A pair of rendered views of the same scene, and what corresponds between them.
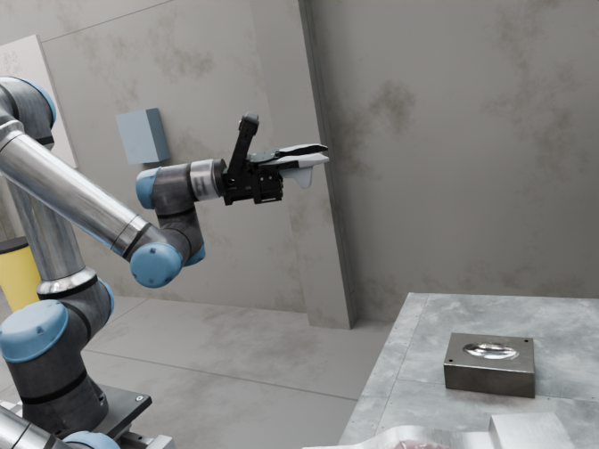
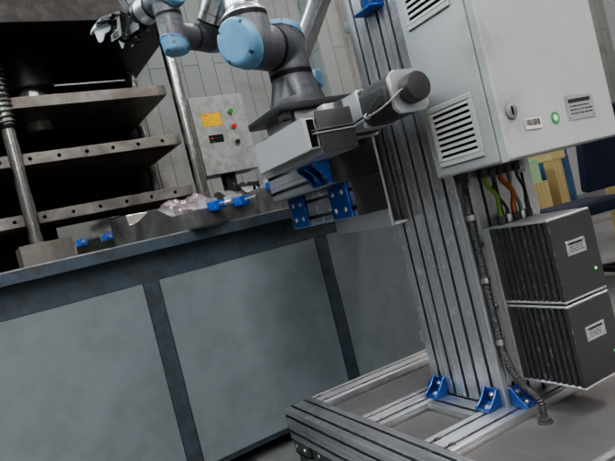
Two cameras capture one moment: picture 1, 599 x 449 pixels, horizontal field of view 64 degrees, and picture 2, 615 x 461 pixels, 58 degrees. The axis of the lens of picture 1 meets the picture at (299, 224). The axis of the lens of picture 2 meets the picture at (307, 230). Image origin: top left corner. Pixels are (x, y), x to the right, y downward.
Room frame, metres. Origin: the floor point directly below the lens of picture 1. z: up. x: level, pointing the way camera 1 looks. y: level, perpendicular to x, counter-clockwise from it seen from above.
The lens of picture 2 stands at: (2.12, 1.26, 0.75)
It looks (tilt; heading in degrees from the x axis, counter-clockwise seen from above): 1 degrees down; 212
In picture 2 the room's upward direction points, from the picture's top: 14 degrees counter-clockwise
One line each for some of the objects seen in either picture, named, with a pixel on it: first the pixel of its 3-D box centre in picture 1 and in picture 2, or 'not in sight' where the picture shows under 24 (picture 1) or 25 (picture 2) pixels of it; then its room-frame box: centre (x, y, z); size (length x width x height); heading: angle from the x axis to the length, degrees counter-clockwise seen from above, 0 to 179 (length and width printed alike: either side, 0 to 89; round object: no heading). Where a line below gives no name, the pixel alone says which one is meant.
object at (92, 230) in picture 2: not in sight; (84, 245); (0.42, -1.02, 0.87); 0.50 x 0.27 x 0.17; 63
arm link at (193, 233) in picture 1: (179, 238); (177, 35); (0.89, 0.23, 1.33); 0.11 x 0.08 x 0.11; 175
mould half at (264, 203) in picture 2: not in sight; (258, 198); (0.30, -0.06, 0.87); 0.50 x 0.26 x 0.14; 63
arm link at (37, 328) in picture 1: (42, 344); (283, 48); (0.81, 0.51, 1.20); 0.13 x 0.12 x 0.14; 175
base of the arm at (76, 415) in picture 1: (60, 399); (295, 91); (0.80, 0.51, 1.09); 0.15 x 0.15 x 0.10
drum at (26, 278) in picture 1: (24, 277); not in sight; (4.12, 2.52, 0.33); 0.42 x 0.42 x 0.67
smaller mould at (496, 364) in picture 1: (489, 363); (45, 254); (1.03, -0.41, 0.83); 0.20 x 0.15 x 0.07; 63
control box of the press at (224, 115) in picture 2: not in sight; (242, 236); (-0.21, -0.58, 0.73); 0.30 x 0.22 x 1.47; 153
